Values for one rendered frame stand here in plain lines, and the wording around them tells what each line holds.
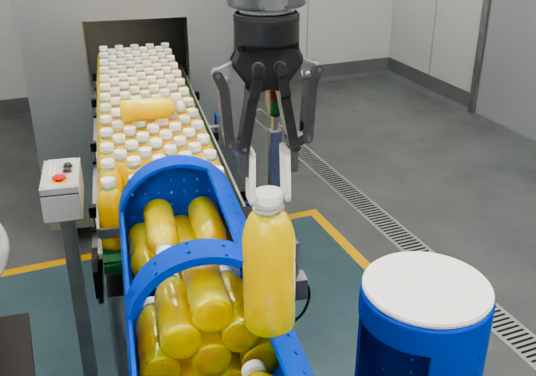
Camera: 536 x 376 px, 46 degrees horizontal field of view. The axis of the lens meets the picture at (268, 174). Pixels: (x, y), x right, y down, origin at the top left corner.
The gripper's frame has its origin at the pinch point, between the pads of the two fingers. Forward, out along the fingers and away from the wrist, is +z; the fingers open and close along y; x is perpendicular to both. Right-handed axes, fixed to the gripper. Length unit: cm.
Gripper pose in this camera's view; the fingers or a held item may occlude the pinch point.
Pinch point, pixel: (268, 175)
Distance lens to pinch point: 79.7
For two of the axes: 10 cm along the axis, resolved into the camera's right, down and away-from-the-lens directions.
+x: -2.2, -3.9, 8.9
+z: 0.1, 9.2, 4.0
